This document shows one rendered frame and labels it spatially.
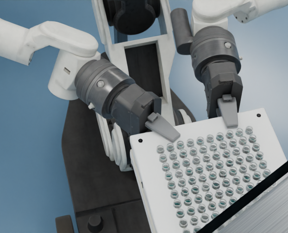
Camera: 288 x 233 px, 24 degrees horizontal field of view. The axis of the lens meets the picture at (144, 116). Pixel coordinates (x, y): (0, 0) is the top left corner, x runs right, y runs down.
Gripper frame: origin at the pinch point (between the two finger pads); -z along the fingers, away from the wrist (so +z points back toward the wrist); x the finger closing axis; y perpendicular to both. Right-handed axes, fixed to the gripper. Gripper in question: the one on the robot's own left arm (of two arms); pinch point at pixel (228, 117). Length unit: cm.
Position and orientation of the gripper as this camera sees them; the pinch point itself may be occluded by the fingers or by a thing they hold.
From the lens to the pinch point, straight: 119.7
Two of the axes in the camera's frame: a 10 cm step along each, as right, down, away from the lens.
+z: -1.1, -8.0, 5.9
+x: 0.1, 5.9, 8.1
